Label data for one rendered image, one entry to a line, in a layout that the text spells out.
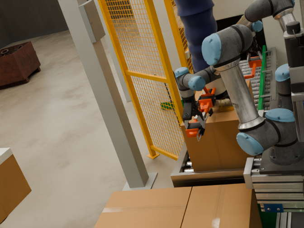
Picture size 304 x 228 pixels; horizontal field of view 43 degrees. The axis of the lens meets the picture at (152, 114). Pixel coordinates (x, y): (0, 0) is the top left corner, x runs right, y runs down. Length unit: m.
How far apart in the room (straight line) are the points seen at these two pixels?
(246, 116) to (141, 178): 2.19
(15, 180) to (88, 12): 1.39
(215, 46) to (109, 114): 1.98
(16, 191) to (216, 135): 1.53
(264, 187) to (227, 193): 0.64
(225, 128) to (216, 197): 0.43
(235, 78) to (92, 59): 1.83
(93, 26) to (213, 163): 1.42
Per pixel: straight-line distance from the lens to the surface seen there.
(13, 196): 3.07
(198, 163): 2.66
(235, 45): 1.61
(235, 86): 1.61
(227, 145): 2.55
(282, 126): 1.72
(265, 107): 3.40
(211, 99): 2.41
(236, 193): 2.50
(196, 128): 2.12
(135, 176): 3.70
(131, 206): 2.65
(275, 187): 1.90
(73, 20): 3.19
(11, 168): 3.04
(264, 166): 1.82
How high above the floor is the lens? 2.08
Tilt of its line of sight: 24 degrees down
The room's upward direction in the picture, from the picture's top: 18 degrees counter-clockwise
